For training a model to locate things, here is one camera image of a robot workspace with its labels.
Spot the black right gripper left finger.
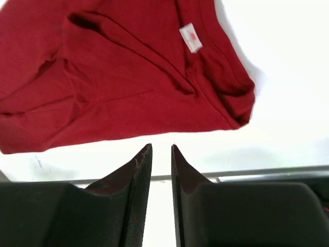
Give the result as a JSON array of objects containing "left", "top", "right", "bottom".
[{"left": 1, "top": 144, "right": 152, "bottom": 246}]

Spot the dark red t shirt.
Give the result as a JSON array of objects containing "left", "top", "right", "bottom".
[{"left": 1, "top": 1, "right": 255, "bottom": 154}]

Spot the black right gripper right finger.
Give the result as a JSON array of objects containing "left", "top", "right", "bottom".
[{"left": 171, "top": 145, "right": 328, "bottom": 246}]

